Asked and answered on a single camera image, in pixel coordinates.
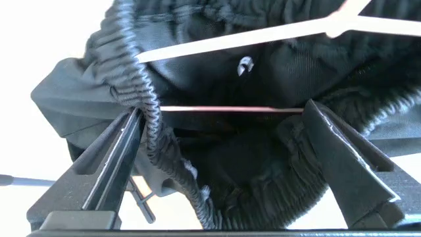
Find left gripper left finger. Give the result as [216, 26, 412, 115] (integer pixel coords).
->
[26, 107, 149, 230]

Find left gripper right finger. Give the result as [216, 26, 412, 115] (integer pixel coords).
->
[301, 99, 421, 230]

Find black shorts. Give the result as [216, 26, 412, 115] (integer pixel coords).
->
[30, 0, 421, 230]

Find pink clothes hanger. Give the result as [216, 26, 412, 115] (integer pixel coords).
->
[136, 0, 421, 113]

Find black clothes rack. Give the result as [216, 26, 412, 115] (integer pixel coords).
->
[0, 174, 156, 224]

